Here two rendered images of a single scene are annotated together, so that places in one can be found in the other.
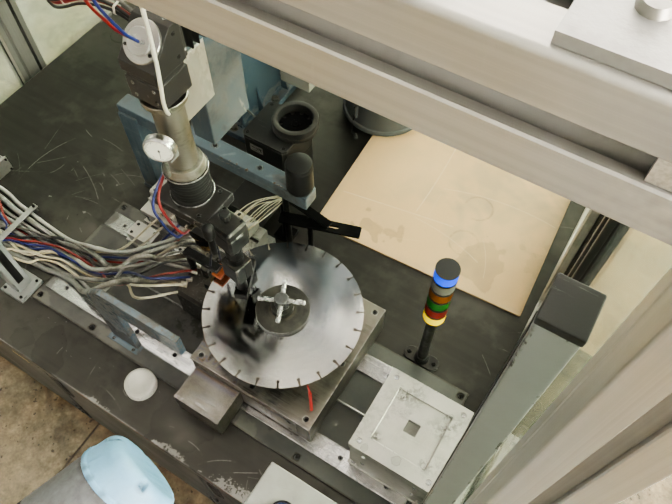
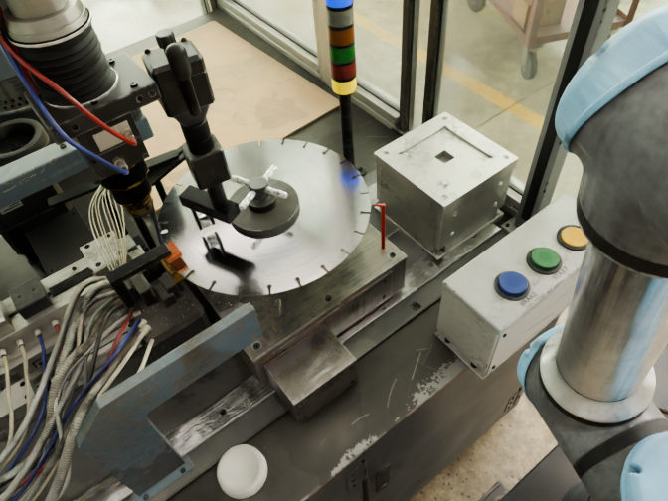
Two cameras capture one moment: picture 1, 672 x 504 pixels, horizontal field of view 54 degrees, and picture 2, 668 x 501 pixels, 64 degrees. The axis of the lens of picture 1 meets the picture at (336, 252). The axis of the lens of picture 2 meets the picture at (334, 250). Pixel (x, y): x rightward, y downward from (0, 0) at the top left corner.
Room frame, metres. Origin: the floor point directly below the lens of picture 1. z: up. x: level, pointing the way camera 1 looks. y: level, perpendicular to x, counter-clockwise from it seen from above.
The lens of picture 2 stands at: (0.25, 0.59, 1.54)
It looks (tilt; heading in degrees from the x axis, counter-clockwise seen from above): 51 degrees down; 296
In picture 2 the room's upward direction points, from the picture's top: 6 degrees counter-clockwise
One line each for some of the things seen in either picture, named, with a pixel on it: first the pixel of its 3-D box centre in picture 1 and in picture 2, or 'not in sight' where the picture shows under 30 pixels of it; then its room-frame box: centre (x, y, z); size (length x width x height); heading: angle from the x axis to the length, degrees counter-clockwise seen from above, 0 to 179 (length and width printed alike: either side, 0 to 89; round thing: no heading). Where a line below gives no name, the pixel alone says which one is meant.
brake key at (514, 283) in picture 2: not in sight; (511, 285); (0.21, 0.09, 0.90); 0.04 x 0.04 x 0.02
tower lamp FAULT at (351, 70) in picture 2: (437, 305); (343, 66); (0.58, -0.20, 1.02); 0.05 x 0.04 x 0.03; 149
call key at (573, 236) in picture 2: not in sight; (573, 240); (0.14, -0.03, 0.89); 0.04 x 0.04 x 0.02
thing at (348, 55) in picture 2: (439, 298); (342, 49); (0.58, -0.20, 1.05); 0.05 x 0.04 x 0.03; 149
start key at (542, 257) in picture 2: not in sight; (544, 260); (0.18, 0.03, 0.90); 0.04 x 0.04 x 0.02
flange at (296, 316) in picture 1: (282, 307); (262, 202); (0.59, 0.11, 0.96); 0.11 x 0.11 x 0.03
